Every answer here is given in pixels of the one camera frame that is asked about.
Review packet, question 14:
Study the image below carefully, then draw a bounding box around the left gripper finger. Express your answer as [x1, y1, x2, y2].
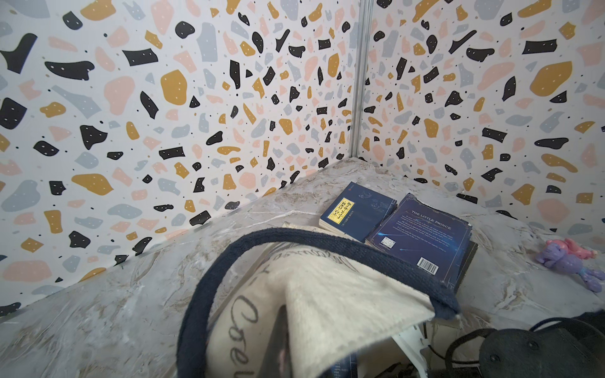
[258, 306, 291, 378]

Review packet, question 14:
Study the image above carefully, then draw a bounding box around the cream canvas tote bag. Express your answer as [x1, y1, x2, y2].
[176, 228, 460, 377]

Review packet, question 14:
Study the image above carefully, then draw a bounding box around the dark blue Little Prince book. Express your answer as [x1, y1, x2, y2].
[366, 193, 477, 292]

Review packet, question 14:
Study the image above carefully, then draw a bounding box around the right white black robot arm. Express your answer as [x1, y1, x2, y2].
[429, 310, 604, 377]

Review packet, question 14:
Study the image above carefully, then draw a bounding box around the small purple toy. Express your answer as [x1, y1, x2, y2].
[535, 240, 604, 293]

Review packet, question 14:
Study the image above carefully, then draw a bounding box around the small pink toy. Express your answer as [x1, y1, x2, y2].
[546, 239, 598, 260]

